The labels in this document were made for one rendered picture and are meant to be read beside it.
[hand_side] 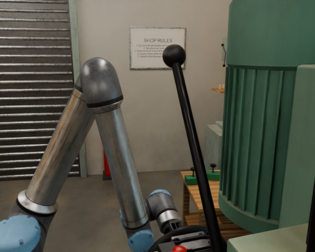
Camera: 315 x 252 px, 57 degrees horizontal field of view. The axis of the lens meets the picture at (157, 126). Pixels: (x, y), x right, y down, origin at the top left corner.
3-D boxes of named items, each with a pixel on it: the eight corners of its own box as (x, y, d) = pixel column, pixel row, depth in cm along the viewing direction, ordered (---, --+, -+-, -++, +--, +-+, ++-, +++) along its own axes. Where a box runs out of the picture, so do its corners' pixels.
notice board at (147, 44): (185, 69, 338) (185, 27, 327) (185, 69, 337) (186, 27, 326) (129, 69, 329) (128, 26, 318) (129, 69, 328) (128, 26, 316)
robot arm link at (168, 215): (155, 227, 115) (178, 223, 118) (159, 238, 111) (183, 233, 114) (157, 212, 110) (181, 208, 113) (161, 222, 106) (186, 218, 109)
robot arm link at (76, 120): (-8, 247, 100) (84, 48, 91) (6, 220, 117) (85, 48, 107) (36, 259, 105) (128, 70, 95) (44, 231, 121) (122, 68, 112)
